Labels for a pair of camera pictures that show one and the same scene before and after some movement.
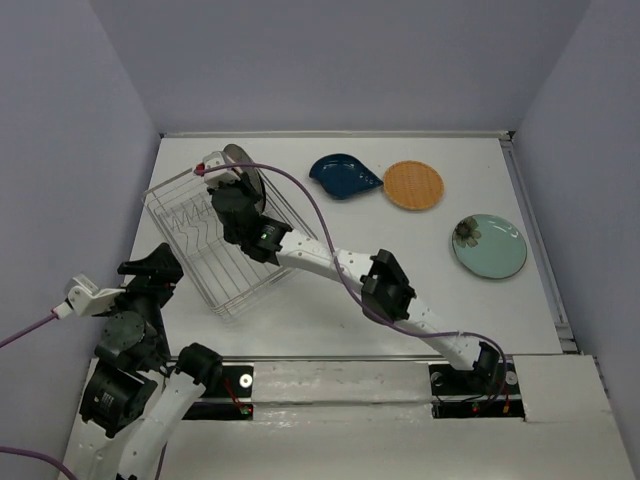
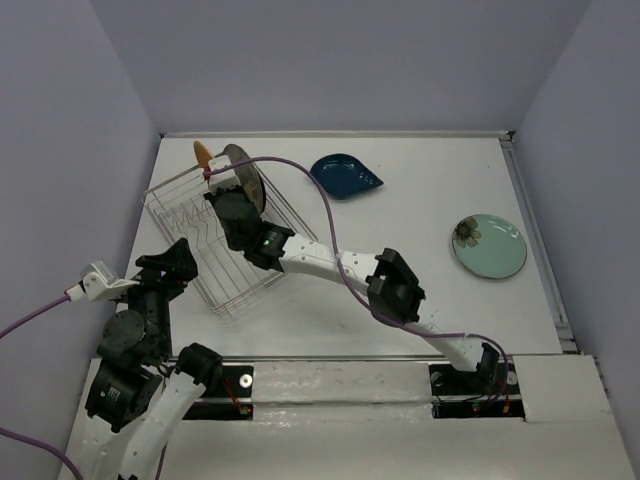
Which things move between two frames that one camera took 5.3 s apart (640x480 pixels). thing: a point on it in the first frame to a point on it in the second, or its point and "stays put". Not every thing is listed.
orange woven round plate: [413, 185] to [203, 155]
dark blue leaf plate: [343, 175] stays put
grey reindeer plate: [239, 155] stays put
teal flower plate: [488, 246] stays put
